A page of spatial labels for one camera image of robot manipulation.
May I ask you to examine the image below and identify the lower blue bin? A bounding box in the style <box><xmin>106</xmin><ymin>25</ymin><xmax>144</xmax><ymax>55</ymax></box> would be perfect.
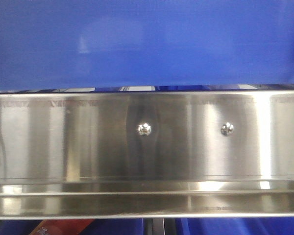
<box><xmin>0</xmin><ymin>217</ymin><xmax>294</xmax><ymax>235</ymax></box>

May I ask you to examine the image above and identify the rail screw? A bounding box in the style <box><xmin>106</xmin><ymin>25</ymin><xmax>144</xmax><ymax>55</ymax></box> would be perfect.
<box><xmin>220</xmin><ymin>122</ymin><xmax>234</xmax><ymax>136</ymax></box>
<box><xmin>137</xmin><ymin>123</ymin><xmax>152</xmax><ymax>136</ymax></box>

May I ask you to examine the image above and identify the blue plastic bin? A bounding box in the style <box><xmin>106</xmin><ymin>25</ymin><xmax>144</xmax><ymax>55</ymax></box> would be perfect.
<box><xmin>0</xmin><ymin>0</ymin><xmax>294</xmax><ymax>91</ymax></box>

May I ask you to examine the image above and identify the right rail screw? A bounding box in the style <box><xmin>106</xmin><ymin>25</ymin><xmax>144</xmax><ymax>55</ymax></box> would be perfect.
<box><xmin>220</xmin><ymin>122</ymin><xmax>234</xmax><ymax>136</ymax></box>

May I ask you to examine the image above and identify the left rail screw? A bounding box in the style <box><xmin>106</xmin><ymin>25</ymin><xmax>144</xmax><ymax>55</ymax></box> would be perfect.
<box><xmin>137</xmin><ymin>123</ymin><xmax>152</xmax><ymax>136</ymax></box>

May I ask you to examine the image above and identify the stainless steel shelf rail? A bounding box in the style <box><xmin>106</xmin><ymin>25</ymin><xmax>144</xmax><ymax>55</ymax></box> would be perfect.
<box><xmin>0</xmin><ymin>90</ymin><xmax>294</xmax><ymax>219</ymax></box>

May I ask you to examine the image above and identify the black vertical frame post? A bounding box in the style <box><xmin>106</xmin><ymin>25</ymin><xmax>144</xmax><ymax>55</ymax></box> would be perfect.
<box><xmin>143</xmin><ymin>218</ymin><xmax>177</xmax><ymax>235</ymax></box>

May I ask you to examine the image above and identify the red printed box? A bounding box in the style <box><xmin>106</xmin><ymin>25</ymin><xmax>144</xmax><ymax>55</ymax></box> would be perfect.
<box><xmin>30</xmin><ymin>219</ymin><xmax>94</xmax><ymax>235</ymax></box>

